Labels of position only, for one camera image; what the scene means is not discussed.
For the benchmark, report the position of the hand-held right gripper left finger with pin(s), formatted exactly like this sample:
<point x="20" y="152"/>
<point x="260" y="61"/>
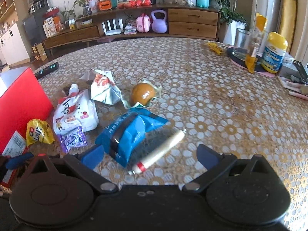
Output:
<point x="92" y="156"/>

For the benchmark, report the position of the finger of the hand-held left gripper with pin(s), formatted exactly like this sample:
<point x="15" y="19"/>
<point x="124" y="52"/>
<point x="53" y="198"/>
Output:
<point x="19" y="160"/>

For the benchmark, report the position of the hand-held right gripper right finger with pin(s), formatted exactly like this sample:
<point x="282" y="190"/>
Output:
<point x="207" y="157"/>

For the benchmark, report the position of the yellow snack packet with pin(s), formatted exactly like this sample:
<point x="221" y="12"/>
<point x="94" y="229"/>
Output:
<point x="38" y="132"/>

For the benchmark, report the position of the blue snack packet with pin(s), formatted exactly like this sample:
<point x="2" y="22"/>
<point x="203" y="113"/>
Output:
<point x="131" y="134"/>

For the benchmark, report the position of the sausage stick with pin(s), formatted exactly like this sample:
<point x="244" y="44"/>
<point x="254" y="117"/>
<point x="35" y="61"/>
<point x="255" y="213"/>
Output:
<point x="163" y="149"/>

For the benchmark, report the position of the white spouted drink pouch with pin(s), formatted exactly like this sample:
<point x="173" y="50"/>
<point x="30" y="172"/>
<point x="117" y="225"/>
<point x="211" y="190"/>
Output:
<point x="74" y="112"/>

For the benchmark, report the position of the red cardboard box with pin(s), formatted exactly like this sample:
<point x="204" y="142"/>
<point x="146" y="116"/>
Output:
<point x="21" y="105"/>

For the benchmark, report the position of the brown bun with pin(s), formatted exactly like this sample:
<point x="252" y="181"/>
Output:
<point x="142" y="93"/>

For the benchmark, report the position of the purple candy packet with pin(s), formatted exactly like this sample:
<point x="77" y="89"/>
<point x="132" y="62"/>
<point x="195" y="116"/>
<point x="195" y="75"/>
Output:
<point x="73" y="139"/>

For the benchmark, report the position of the white and orange snack bag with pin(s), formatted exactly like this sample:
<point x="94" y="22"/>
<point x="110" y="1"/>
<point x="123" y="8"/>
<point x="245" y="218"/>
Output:
<point x="104" y="87"/>

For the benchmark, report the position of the black remote control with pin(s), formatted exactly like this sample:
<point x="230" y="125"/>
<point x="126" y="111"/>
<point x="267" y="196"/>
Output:
<point x="47" y="70"/>

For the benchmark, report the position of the dark round coaster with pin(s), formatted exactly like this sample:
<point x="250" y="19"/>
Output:
<point x="234" y="59"/>

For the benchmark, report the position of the crumpled yellow wrapper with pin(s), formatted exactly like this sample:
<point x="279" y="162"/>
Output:
<point x="215" y="48"/>

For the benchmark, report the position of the stack of pink books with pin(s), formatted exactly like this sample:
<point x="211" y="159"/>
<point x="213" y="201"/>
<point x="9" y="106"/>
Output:
<point x="294" y="86"/>

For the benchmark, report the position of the grey tissue box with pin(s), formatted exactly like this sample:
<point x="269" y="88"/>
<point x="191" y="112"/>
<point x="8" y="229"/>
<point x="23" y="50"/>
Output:
<point x="287" y="70"/>

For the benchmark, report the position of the clear drinking glass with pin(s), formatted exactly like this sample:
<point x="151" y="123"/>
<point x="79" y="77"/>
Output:
<point x="243" y="43"/>

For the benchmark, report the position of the white bottle with yellow lid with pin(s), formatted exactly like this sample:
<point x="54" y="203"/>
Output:
<point x="274" y="53"/>

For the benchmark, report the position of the white planter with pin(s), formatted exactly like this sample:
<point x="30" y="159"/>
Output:
<point x="232" y="32"/>

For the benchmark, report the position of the black flat device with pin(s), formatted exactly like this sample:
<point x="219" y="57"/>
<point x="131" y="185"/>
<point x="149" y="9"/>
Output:
<point x="302" y="71"/>

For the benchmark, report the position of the white router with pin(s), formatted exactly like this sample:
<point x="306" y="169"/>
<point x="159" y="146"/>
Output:
<point x="112" y="27"/>

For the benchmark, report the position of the stack of magazines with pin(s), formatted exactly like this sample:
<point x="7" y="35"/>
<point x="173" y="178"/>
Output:
<point x="130" y="27"/>

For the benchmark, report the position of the black cabinet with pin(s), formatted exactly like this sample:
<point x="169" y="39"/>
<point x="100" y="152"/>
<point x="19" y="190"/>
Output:
<point x="35" y="27"/>

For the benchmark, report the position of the white printed carton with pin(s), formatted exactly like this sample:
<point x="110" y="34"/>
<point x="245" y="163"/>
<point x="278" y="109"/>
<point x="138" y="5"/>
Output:
<point x="49" y="27"/>

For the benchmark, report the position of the wooden TV cabinet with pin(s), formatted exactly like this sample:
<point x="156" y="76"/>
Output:
<point x="192" y="22"/>

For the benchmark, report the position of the orange printed carton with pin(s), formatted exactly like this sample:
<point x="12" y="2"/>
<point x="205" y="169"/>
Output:
<point x="57" y="24"/>

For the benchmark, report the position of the pink toy case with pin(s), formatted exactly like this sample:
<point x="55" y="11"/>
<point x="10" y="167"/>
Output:
<point x="143" y="23"/>

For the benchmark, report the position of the orange yellow tube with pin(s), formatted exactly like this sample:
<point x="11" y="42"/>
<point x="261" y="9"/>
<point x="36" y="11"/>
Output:
<point x="260" y="24"/>

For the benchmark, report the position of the purple kettlebell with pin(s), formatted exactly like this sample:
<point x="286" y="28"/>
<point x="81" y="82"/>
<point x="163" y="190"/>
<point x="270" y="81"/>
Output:
<point x="159" y="22"/>

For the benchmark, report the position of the plant in glass vase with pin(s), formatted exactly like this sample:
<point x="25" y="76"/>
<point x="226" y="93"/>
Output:
<point x="85" y="6"/>

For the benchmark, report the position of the orange box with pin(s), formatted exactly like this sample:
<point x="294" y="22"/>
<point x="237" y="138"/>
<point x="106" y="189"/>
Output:
<point x="104" y="5"/>

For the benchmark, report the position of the green potted plant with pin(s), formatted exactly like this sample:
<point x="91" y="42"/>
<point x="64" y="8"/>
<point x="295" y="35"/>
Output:
<point x="227" y="7"/>

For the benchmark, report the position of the red wrapped fruit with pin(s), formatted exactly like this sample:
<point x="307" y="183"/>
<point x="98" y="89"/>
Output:
<point x="132" y="3"/>
<point x="138" y="2"/>
<point x="146" y="1"/>

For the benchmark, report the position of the yellow curtain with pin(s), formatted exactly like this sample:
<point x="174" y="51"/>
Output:
<point x="290" y="12"/>

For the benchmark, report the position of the white wall cabinet with shelves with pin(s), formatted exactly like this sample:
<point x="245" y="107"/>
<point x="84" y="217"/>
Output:
<point x="12" y="36"/>

